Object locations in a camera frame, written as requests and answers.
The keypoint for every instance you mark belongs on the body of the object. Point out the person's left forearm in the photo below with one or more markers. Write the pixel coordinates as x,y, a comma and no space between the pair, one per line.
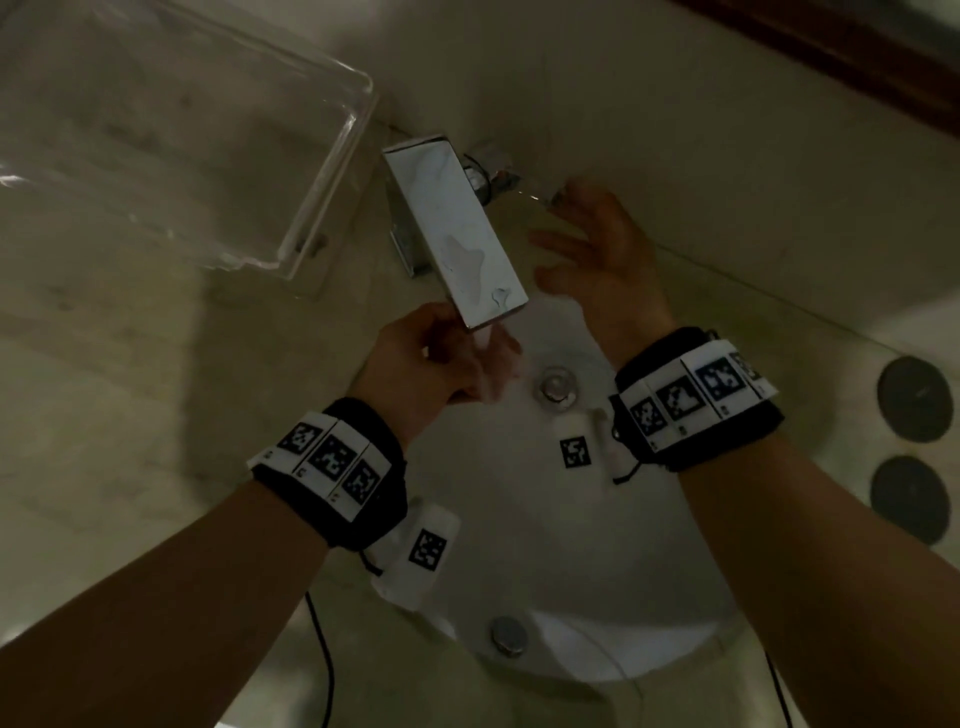
172,615

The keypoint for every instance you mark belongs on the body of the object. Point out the person's left hand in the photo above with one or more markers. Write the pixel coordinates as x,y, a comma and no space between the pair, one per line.
409,367

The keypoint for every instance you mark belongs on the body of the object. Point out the person's right forearm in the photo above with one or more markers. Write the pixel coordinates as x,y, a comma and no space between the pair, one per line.
817,585

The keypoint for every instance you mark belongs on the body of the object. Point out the person's right hand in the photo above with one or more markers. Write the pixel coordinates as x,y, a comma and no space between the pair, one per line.
619,277

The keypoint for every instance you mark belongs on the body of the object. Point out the person's left fingers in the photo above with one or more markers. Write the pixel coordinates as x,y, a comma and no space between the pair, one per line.
491,367

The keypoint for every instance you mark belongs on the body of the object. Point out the chrome rectangular faucet spout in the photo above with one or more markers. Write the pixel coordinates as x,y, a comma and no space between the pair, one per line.
457,225

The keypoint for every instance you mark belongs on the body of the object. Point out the black wristband with marker tags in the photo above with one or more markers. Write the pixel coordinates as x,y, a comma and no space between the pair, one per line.
694,397
334,461

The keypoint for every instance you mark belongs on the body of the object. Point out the white wrist camera with tag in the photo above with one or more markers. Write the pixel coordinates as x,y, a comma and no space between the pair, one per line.
420,555

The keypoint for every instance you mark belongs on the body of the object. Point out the white round sink basin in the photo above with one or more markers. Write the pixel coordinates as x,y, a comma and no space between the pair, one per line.
570,540

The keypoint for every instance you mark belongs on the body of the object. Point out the chrome sink drain stopper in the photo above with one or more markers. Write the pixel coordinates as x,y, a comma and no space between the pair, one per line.
556,387

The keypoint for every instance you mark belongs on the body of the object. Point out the dark wooden frame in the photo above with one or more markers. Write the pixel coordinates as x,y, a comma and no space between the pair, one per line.
847,52

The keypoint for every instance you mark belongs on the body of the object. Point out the clear glass tray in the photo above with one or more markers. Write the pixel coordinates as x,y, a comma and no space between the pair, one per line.
165,127

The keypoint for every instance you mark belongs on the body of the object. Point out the black and white marker tag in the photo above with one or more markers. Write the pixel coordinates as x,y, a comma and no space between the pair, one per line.
575,452

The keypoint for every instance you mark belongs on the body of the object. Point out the person's right thumb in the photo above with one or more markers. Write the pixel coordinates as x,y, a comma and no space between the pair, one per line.
559,281

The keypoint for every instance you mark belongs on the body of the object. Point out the dark round disc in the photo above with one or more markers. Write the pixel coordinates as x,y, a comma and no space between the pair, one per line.
915,399
910,501

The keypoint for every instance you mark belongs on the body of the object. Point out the chrome overflow cap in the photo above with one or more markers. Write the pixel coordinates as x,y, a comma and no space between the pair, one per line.
509,637

